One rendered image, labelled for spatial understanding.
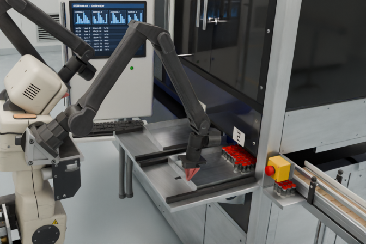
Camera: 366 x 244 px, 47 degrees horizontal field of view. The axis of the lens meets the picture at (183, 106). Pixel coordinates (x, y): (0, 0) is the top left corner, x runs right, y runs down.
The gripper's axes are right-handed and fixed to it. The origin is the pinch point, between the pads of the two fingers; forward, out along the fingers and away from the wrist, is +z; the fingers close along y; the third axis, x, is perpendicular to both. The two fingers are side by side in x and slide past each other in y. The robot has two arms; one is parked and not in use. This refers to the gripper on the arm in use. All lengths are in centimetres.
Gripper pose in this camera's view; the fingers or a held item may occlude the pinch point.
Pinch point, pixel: (188, 178)
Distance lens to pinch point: 170.5
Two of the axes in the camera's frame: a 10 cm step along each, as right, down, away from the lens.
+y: 8.8, 0.1, 4.8
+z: -1.8, 9.3, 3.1
